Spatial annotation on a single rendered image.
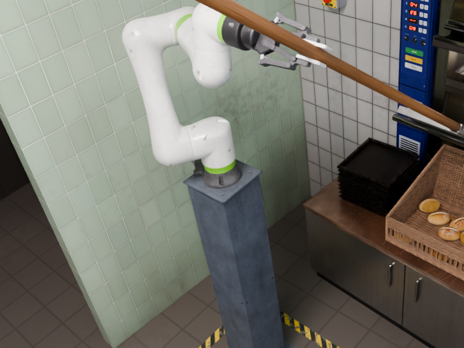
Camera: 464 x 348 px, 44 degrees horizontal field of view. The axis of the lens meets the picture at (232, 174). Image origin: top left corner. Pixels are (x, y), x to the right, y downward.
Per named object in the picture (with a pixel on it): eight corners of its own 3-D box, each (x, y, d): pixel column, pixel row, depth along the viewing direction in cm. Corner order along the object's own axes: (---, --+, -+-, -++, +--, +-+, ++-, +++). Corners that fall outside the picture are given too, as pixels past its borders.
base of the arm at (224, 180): (176, 170, 231) (172, 157, 227) (202, 150, 238) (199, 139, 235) (222, 193, 215) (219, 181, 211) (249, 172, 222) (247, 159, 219)
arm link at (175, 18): (170, 41, 203) (163, 7, 197) (206, 32, 204) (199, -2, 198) (178, 58, 188) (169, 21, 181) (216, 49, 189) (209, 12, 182)
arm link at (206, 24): (182, -2, 150) (214, -8, 157) (183, 45, 156) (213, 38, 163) (219, 9, 141) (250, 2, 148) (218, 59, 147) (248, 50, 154)
